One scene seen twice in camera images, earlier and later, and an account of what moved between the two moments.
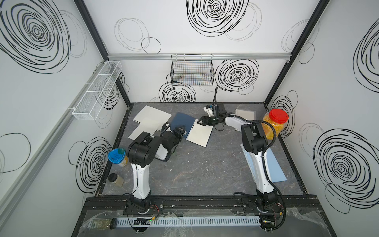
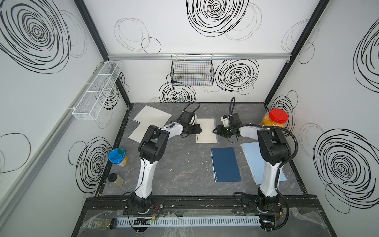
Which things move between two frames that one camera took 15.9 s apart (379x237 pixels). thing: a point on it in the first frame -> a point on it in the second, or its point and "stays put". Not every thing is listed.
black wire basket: x=192 y=69 stays put
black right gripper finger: x=205 y=120 -> x=216 y=131
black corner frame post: x=319 y=10 stays put
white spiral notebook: x=142 y=128 stays put
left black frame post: x=92 y=26 stays put
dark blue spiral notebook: x=196 y=133 -> x=225 y=165
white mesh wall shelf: x=89 y=107 stays put
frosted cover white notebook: x=248 y=115 -> x=206 y=136
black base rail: x=200 y=204 stays put
